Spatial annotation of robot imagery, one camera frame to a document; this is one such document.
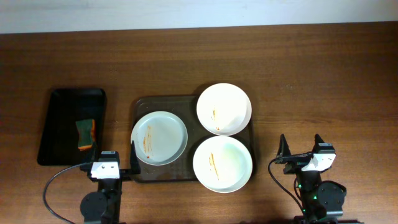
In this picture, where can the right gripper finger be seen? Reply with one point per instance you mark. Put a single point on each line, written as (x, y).
(318, 146)
(283, 149)

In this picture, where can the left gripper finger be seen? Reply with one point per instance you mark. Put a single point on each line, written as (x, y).
(92, 154)
(134, 162)

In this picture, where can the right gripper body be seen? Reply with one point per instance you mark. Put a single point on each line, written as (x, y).
(296, 158)

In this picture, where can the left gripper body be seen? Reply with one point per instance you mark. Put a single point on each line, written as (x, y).
(125, 171)

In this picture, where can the green and orange sponge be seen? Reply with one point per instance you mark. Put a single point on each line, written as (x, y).
(86, 134)

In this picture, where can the pale blue plate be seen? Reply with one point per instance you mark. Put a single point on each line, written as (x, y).
(159, 138)

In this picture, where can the pale green plate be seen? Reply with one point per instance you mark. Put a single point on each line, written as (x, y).
(222, 164)

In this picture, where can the cream white plate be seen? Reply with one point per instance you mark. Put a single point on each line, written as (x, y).
(224, 109)

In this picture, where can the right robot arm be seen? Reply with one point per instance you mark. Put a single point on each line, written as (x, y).
(320, 201)

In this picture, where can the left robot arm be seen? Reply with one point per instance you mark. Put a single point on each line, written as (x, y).
(103, 205)

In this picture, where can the black plastic tray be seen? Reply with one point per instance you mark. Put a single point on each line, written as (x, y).
(59, 142)

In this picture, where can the brown serving tray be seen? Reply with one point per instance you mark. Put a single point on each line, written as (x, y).
(185, 108)

